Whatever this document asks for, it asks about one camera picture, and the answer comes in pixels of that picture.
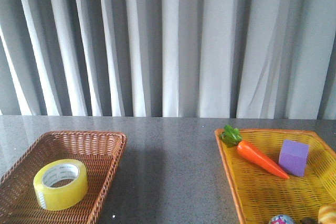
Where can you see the yellow packing tape roll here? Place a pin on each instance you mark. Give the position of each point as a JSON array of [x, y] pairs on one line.
[[61, 184]]

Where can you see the grey pleated curtain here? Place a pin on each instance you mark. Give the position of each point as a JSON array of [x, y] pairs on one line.
[[246, 59]]

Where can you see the orange toy carrot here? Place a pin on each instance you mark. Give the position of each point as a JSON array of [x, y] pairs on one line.
[[232, 138]]

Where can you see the brown wicker basket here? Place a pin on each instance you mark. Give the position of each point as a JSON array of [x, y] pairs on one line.
[[99, 151]]

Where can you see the purple foam cube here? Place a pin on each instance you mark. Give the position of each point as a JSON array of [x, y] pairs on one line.
[[293, 157]]

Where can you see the colourful patterned ball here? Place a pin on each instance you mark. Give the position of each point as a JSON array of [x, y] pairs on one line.
[[281, 219]]

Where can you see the golden bread roll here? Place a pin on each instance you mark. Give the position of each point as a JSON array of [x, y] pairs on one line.
[[326, 214]]

